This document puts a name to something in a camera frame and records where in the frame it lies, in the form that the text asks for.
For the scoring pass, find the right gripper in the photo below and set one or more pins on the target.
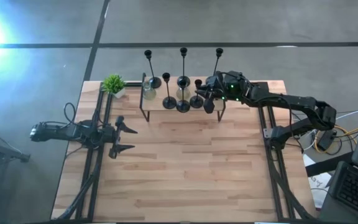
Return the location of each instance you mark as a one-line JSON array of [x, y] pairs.
[[217, 88]]

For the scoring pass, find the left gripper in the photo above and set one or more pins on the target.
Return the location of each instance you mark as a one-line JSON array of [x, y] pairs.
[[110, 135]]

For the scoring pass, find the short black candlestick holder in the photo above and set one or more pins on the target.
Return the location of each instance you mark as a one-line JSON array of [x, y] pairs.
[[196, 102]]

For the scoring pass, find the clear ribbed glass candle holder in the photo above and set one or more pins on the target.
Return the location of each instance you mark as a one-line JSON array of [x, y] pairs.
[[149, 93], [186, 94]]

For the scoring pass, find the medium black candlestick holder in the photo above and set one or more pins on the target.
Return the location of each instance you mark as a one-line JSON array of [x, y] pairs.
[[183, 107]]

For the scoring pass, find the tall black candlestick holder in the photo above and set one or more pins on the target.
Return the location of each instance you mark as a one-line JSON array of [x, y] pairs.
[[183, 50], [155, 82], [219, 50], [169, 103]]

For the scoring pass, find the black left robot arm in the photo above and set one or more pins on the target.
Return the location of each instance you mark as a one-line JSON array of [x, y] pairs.
[[73, 133]]

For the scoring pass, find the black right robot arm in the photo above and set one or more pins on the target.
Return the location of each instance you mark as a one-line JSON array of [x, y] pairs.
[[291, 101]]

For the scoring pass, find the black aluminium crossbar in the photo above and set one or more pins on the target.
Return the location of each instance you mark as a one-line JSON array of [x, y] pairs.
[[134, 84]]

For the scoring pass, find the artificial plant in white pot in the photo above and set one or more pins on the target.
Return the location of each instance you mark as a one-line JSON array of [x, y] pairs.
[[113, 83]]

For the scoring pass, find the black power adapter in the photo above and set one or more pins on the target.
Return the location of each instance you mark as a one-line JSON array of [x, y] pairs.
[[326, 140]]

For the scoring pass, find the white paper sheet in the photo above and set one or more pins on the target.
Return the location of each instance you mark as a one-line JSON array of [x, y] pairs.
[[317, 186]]

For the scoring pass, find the dark grey side desk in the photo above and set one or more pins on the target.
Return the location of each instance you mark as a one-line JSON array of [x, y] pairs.
[[328, 214]]

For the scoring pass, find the black laptop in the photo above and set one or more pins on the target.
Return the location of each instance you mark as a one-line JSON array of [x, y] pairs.
[[357, 189]]

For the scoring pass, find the wooden shelf riser black frame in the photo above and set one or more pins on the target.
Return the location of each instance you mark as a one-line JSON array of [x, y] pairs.
[[157, 105]]

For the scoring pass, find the black aluminium frame rails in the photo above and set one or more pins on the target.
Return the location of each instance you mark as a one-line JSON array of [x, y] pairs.
[[278, 205], [94, 193]]

